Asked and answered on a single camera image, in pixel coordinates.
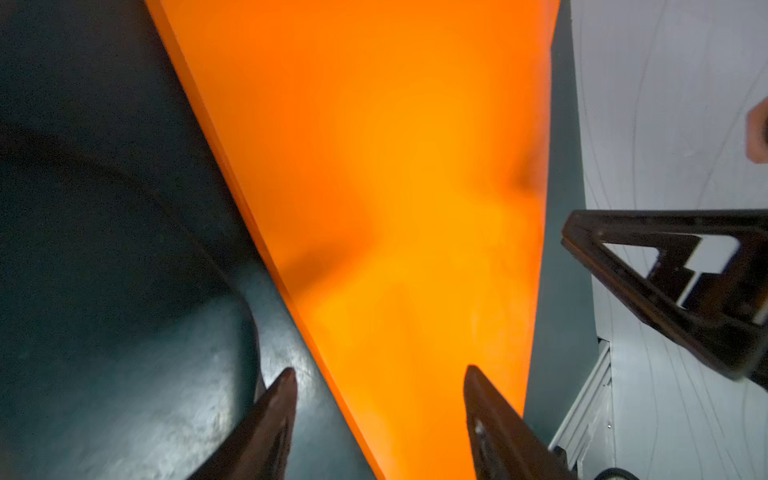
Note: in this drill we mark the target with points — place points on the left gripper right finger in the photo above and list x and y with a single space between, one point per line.
502 445

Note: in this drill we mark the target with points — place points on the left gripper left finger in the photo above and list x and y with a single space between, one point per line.
258 448

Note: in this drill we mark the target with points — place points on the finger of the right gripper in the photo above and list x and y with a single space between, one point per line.
642 258

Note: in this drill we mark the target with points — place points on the orange wrapping paper sheet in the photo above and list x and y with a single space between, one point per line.
390 161

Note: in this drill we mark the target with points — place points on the green table mat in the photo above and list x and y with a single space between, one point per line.
128 351

